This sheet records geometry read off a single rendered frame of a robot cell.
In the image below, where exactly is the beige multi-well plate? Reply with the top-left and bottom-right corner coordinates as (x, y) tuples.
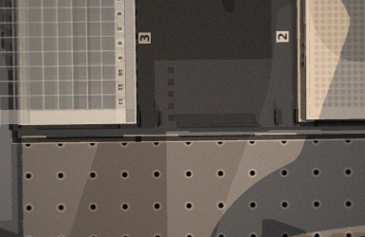
(297, 0), (365, 122)

